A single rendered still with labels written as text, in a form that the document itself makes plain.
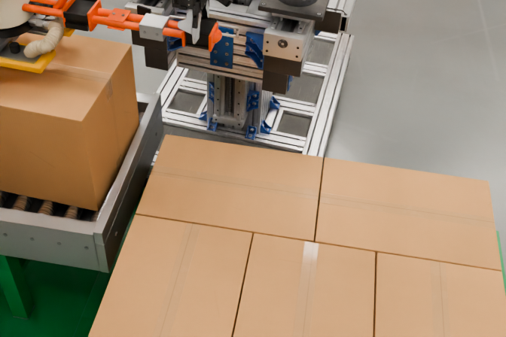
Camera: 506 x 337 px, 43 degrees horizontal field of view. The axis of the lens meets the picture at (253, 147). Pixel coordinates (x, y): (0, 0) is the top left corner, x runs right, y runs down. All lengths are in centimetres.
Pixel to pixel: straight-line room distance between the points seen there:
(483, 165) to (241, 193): 150
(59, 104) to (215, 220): 62
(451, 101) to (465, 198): 136
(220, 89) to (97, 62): 73
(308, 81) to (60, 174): 155
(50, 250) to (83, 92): 54
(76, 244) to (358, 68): 215
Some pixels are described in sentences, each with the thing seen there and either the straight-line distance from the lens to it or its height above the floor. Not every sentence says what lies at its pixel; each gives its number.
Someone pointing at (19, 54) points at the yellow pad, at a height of 107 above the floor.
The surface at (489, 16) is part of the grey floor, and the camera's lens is 451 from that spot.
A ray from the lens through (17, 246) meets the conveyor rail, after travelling 226.
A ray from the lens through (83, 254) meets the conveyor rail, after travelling 217.
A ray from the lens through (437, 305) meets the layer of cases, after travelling 206.
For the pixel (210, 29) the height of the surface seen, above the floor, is 120.
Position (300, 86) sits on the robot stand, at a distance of 322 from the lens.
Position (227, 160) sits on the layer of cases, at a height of 54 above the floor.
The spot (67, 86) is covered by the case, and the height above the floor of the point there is 95.
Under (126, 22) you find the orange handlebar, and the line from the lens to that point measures 186.
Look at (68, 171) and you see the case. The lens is 209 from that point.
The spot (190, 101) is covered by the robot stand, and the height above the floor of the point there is 21.
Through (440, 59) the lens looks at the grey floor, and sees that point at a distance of 397.
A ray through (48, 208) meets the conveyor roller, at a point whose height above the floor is 55.
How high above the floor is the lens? 220
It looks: 44 degrees down
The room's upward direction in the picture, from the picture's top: 4 degrees clockwise
